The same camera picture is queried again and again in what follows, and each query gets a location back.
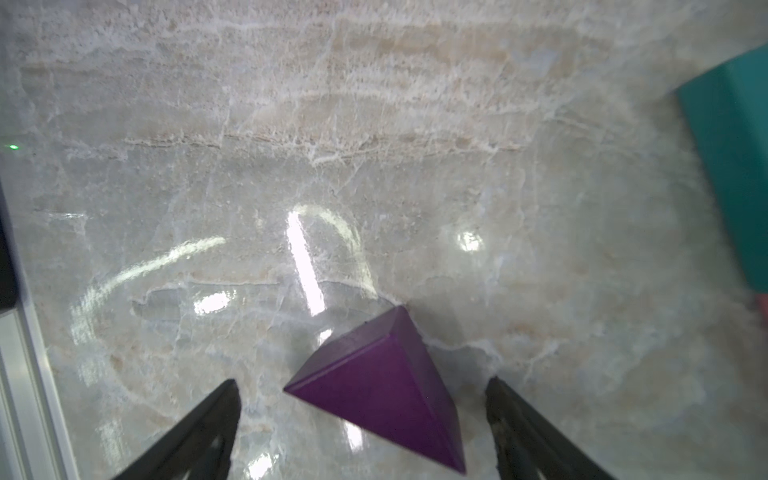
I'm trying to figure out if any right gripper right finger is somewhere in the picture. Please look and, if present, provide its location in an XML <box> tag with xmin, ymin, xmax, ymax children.
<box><xmin>485</xmin><ymin>376</ymin><xmax>613</xmax><ymax>480</ymax></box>

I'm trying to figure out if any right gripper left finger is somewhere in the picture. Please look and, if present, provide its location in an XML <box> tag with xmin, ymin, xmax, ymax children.
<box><xmin>116</xmin><ymin>379</ymin><xmax>242</xmax><ymax>480</ymax></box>

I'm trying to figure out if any purple triangular block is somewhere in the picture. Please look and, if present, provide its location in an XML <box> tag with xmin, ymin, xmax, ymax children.
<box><xmin>283</xmin><ymin>306</ymin><xmax>466</xmax><ymax>474</ymax></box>

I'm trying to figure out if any teal rectangular block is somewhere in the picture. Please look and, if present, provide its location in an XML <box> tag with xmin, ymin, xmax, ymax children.
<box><xmin>676</xmin><ymin>45</ymin><xmax>767</xmax><ymax>293</ymax></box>

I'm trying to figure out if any light pink rectangular block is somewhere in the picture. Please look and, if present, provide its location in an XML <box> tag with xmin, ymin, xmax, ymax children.
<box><xmin>755</xmin><ymin>293</ymin><xmax>768</xmax><ymax>323</ymax></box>

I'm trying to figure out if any aluminium front rail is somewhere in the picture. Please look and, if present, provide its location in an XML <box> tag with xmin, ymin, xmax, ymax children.
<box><xmin>1</xmin><ymin>198</ymin><xmax>80</xmax><ymax>479</ymax></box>

